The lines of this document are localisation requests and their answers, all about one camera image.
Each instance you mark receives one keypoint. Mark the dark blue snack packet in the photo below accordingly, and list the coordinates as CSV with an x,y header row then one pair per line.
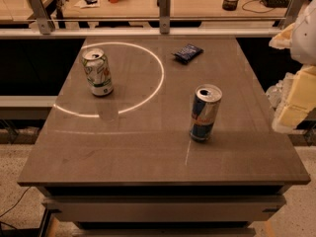
x,y
188,53

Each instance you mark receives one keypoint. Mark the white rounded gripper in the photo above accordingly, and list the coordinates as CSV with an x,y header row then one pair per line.
x,y
305,39

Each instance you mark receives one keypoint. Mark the black mesh cup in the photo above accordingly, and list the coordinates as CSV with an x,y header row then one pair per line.
x,y
230,5

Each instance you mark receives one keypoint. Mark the metal rail bracket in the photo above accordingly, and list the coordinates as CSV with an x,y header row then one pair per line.
x,y
164,16
45,23
291,13

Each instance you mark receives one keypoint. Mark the right metal rail bracket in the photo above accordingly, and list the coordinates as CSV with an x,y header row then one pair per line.
x,y
291,13

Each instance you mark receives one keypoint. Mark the middle metal rail bracket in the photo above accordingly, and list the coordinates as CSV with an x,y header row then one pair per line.
x,y
164,16

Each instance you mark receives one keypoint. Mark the white green 7up can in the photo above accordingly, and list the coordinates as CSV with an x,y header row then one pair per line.
x,y
97,71

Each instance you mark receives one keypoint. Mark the left metal rail bracket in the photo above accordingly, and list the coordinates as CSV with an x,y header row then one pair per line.
x,y
45,23

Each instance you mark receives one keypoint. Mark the blue silver Red Bull can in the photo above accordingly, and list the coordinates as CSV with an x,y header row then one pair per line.
x,y
204,111

